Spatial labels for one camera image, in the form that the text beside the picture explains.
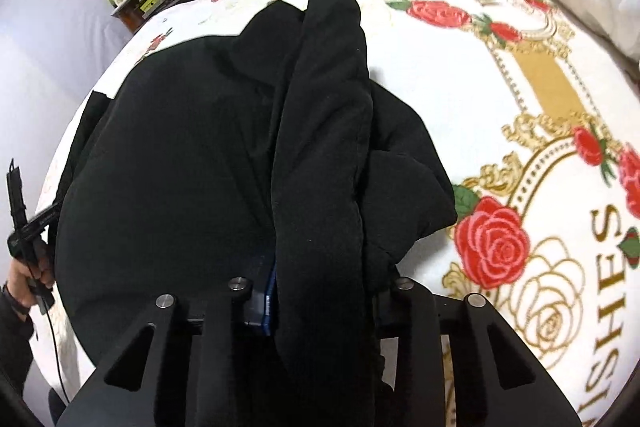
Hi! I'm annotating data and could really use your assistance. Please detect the person left hand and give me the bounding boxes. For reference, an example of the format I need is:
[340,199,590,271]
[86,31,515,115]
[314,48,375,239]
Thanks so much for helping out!
[3,239,55,322]

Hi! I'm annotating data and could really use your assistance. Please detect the black cable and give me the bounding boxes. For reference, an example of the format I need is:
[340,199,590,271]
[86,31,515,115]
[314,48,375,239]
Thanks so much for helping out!
[29,256,72,405]

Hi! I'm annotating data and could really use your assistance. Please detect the low wooden bookshelf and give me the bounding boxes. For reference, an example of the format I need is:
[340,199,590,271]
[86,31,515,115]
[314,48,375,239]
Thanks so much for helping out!
[112,0,174,35]

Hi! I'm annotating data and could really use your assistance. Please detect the floral rose bed blanket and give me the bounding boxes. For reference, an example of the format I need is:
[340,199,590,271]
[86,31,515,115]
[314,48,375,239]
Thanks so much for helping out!
[37,0,640,427]

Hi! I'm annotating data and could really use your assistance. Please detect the black large garment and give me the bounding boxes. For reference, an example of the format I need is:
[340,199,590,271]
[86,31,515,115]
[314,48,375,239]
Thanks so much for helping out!
[55,0,457,426]

